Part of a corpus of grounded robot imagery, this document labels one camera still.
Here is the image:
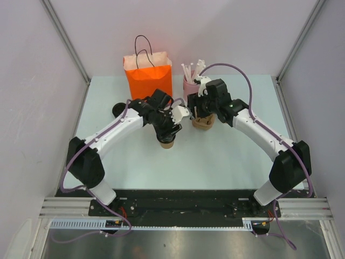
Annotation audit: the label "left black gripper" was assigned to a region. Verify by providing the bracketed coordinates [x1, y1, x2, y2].
[152, 107, 182, 141]

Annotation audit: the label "brown pulp cup carrier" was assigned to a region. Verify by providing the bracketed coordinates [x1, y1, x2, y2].
[192, 114, 215, 131]

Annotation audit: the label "brown paper coffee cup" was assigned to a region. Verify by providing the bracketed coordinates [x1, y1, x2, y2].
[160, 141, 174, 149]

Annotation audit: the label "black plastic cup lid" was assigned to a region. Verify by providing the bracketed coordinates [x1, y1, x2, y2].
[157, 135, 176, 144]

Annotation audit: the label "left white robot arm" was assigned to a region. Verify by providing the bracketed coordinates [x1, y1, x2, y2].
[65, 90, 189, 216]

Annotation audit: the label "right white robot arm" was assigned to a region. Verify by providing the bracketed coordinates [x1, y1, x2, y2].
[188, 76, 312, 216]

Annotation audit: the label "pink straw holder cup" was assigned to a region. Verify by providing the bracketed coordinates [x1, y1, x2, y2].
[183, 76, 199, 101]

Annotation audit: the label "orange paper bag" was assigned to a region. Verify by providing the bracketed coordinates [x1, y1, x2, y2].
[123, 35, 173, 99]

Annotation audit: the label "stack of black lids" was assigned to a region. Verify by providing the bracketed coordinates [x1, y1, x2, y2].
[112, 103, 128, 118]

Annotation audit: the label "white wrapped straws bundle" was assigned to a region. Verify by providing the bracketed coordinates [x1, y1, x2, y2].
[181, 59, 206, 84]

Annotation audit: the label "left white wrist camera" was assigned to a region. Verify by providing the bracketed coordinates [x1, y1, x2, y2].
[170, 105, 190, 125]

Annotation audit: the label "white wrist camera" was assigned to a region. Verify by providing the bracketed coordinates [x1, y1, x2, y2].
[170, 105, 190, 125]
[194, 75, 211, 97]

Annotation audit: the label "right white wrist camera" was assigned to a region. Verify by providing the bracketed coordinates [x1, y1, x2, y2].
[194, 75, 211, 97]

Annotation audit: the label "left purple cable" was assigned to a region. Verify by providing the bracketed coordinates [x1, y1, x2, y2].
[51, 97, 187, 243]

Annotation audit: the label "purple cable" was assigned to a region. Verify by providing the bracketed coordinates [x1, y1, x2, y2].
[199, 63, 313, 250]
[51, 97, 187, 243]

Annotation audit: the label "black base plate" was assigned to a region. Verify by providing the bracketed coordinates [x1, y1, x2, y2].
[55, 188, 315, 219]

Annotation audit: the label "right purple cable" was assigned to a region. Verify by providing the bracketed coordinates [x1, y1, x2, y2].
[199, 63, 313, 250]

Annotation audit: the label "white cable duct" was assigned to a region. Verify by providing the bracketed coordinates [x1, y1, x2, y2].
[50, 219, 253, 231]

